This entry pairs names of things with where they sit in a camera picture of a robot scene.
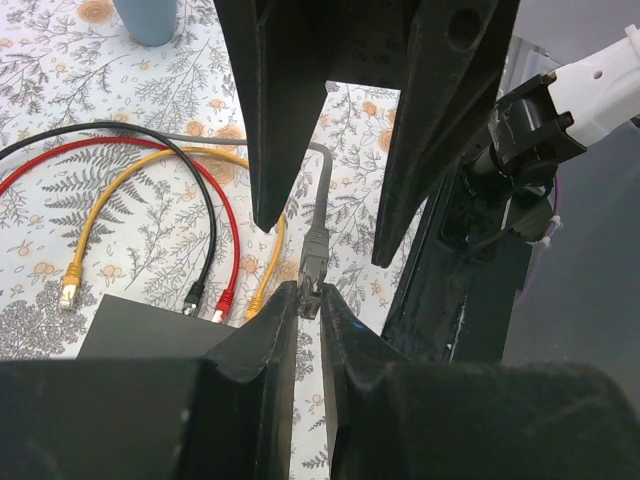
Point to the floral patterned table mat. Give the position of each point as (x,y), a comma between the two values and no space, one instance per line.
(73,62)

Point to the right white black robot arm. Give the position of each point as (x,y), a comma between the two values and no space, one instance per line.
(569,109)

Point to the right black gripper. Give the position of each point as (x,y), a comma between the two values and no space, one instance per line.
(446,57)

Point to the blue plastic cup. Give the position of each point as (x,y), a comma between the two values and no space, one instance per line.
(150,22)

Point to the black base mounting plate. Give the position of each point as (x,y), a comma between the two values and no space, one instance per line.
(448,308)

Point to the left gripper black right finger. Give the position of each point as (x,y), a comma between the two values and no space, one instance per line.
(388,417)

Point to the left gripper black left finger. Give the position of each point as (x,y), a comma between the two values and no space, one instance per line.
(225,414)

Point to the black network switch box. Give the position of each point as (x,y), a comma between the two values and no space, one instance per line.
(125,329)

